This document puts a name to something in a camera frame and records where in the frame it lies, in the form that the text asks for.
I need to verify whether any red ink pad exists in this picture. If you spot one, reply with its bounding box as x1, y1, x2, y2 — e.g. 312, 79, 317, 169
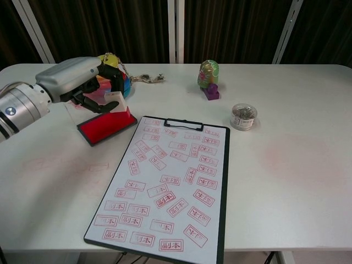
76, 111, 139, 147

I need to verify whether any purple toy block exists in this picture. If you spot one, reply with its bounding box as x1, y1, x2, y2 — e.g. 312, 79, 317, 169
203, 83, 221, 101

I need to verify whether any slanted white frame post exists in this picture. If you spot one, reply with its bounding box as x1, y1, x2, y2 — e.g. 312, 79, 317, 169
11, 0, 56, 64
272, 0, 305, 65

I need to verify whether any clear round paper clip box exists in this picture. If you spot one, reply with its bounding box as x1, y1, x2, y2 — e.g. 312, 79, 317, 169
229, 103, 259, 132

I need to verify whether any upright white frame post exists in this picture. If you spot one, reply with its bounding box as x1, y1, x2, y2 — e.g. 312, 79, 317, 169
167, 0, 177, 64
177, 0, 185, 64

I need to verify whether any rainbow stacking ring toy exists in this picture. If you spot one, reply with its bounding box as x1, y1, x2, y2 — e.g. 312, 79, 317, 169
97, 71, 130, 91

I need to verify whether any brown twine rope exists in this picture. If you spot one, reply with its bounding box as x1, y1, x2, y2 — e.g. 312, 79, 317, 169
106, 52, 167, 85

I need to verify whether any olive stacking ring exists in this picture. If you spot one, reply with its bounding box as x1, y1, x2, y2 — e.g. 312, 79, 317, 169
97, 54, 122, 67

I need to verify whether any black clipboard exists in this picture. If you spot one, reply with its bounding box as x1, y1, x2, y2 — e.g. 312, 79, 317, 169
84, 115, 231, 264

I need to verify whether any dark pleated curtain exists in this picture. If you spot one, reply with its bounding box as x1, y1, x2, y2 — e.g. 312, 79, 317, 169
280, 0, 352, 67
0, 0, 45, 71
26, 0, 170, 64
183, 0, 294, 64

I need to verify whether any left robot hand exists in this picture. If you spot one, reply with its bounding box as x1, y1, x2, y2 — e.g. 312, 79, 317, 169
35, 56, 125, 114

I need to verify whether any white and red stamp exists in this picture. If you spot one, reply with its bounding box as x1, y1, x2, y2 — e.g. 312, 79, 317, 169
103, 91, 133, 118

